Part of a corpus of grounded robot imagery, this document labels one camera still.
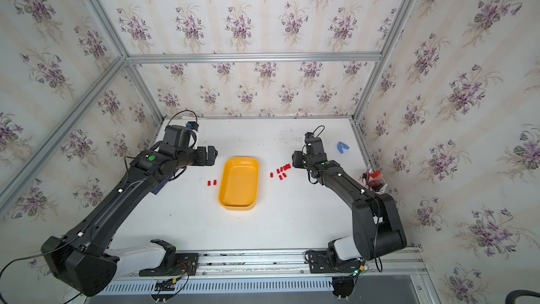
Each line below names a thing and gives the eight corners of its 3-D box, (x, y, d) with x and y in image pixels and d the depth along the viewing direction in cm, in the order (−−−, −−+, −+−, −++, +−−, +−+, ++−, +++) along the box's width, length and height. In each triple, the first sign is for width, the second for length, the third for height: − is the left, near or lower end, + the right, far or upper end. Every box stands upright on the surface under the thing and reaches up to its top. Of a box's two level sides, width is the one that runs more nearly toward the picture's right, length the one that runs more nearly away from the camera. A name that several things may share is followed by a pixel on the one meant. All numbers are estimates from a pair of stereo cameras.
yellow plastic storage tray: (216, 211, 88) (213, 206, 83) (225, 162, 103) (223, 156, 99) (258, 211, 88) (257, 206, 84) (260, 162, 104) (259, 156, 99)
